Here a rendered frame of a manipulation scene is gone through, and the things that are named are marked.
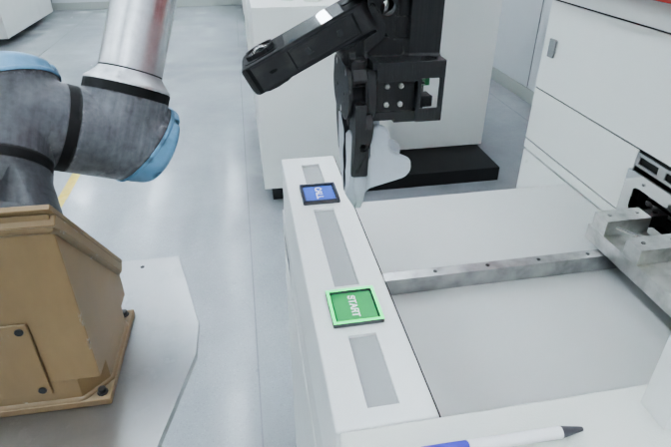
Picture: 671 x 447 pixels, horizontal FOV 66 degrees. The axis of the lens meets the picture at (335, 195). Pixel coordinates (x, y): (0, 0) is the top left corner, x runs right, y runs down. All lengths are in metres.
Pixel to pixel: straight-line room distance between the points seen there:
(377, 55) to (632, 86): 0.70
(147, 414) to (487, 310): 0.49
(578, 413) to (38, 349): 0.56
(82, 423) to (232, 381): 1.12
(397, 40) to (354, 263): 0.31
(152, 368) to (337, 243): 0.30
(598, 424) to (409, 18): 0.38
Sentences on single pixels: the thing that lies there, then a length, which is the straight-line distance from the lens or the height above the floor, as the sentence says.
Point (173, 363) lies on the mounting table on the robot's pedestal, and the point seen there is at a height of 0.82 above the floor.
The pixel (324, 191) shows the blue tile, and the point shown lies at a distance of 0.80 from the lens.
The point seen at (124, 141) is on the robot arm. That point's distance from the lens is 0.74.
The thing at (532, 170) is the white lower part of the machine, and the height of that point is 0.78.
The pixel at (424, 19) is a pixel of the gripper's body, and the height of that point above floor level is 1.27.
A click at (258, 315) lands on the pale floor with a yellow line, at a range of 2.01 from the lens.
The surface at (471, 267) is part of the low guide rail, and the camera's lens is 0.85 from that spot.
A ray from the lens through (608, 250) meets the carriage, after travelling 0.95.
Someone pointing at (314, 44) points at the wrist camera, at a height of 1.26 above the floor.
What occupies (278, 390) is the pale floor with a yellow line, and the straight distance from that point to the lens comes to 1.77.
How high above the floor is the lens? 1.35
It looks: 30 degrees down
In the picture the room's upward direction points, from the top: straight up
